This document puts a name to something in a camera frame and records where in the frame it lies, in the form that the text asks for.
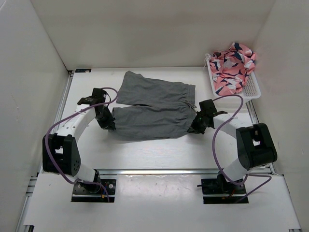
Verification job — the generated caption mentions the grey shorts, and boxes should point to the grey shorts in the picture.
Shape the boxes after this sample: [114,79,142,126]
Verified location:
[112,71,196,141]

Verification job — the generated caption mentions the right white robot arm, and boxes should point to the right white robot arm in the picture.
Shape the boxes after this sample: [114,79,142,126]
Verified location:
[188,111,278,193]

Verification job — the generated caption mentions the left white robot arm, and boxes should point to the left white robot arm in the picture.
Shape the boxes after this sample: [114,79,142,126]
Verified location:
[42,91,115,193]

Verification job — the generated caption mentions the pink patterned shorts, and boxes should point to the pink patterned shorts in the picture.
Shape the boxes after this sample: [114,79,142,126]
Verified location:
[206,42,256,96]

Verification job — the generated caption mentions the black corner label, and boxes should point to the black corner label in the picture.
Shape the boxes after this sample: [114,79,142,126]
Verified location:
[75,69,92,73]

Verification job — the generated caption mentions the white plastic basket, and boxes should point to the white plastic basket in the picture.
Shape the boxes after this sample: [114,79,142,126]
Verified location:
[204,54,261,102]

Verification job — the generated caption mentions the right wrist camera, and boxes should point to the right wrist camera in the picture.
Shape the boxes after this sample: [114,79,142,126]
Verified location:
[199,99,217,116]

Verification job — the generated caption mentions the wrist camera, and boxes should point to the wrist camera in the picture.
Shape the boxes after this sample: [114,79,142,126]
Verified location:
[91,88,107,104]
[199,99,217,116]

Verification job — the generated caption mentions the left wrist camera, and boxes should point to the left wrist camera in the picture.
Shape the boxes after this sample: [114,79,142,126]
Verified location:
[91,88,107,104]

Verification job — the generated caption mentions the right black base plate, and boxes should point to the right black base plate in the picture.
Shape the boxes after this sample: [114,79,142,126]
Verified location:
[197,178,249,204]

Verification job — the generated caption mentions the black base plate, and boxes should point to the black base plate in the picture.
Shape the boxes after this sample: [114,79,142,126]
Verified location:
[197,178,249,204]
[71,179,116,203]

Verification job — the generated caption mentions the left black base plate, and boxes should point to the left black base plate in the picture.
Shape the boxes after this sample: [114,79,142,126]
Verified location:
[71,179,116,203]

